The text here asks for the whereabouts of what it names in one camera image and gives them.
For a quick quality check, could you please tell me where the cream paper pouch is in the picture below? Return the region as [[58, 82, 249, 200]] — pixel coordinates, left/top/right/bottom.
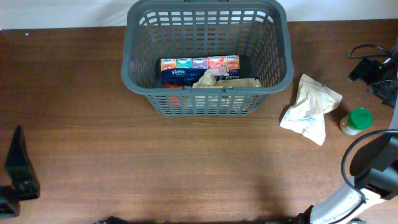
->
[[280, 74, 343, 146]]

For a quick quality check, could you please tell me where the beige snack bag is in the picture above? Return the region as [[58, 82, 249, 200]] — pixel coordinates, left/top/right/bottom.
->
[[192, 69, 261, 88]]

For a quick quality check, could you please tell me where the grey plastic laundry basket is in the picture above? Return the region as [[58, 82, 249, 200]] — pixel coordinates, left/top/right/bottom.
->
[[121, 0, 294, 116]]

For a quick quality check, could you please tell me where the green lid spice jar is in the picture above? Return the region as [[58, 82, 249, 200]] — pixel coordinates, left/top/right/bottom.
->
[[340, 108, 374, 136]]

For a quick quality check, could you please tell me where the blue tissue box pack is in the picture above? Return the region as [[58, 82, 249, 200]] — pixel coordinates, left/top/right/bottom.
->
[[160, 55, 240, 85]]

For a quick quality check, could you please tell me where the orange pasta package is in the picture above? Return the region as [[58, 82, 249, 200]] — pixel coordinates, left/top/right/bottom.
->
[[169, 94, 259, 115]]

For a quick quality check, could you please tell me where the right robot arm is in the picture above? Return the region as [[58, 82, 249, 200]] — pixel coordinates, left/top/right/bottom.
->
[[289, 46, 397, 223]]

